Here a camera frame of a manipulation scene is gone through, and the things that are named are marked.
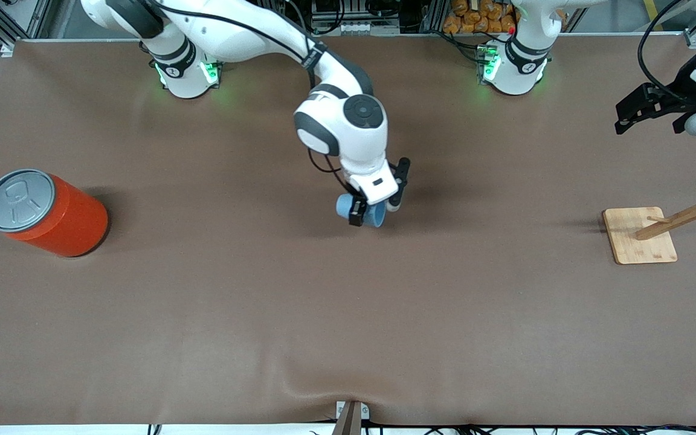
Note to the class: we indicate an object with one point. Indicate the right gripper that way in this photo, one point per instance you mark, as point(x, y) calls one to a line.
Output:
point(357, 212)

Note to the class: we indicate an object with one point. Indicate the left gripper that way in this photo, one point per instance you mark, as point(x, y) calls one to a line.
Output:
point(678, 95)

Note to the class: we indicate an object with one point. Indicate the light blue cup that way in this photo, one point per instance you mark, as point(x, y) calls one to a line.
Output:
point(375, 216)

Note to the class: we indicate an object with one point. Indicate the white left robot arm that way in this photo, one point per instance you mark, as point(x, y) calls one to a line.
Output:
point(520, 72)

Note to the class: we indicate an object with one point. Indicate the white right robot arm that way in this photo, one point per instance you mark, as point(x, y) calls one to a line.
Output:
point(348, 127)

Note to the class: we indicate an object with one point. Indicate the brown table mat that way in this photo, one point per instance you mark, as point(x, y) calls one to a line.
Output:
point(348, 302)

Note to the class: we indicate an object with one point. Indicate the wooden mug tree rack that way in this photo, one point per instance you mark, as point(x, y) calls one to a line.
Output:
point(638, 241)

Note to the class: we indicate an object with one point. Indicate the white multi-socket bar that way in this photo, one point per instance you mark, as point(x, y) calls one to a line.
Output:
point(360, 27)

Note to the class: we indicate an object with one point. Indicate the orange snack bag pile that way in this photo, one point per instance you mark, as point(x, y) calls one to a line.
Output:
point(475, 21)

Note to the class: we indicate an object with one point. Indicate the orange can with grey lid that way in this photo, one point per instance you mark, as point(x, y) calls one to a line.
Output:
point(64, 220)

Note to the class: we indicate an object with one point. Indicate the grey metal clamp bracket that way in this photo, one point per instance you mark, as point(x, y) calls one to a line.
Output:
point(348, 423)

